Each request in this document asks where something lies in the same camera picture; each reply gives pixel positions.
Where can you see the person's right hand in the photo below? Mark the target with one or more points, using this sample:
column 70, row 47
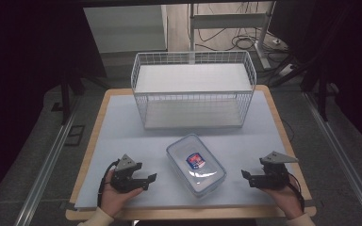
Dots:
column 284, row 201

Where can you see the light blue table mat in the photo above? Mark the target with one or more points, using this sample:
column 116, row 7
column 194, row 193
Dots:
column 157, row 147

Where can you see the white metal desk frame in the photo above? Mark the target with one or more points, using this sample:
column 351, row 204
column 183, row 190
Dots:
column 229, row 28

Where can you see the black stand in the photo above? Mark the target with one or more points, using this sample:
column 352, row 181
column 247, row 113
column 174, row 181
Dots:
column 322, row 94
column 65, row 100

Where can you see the person's left hand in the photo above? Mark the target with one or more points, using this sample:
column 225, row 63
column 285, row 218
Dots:
column 115, row 197

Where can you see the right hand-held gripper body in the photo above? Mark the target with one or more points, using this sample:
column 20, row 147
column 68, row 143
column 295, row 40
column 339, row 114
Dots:
column 274, row 173

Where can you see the silver floor rail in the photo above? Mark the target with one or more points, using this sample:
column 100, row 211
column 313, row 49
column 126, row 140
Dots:
column 342, row 157
column 42, row 175

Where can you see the white cabinet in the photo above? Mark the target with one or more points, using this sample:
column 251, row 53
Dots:
column 126, row 29

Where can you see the clear plastic food container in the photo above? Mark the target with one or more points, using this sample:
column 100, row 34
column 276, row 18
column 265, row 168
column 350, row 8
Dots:
column 196, row 164

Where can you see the white power strip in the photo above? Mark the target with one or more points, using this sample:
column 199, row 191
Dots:
column 286, row 70

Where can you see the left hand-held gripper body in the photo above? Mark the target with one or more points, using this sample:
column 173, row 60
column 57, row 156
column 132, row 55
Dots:
column 123, row 179

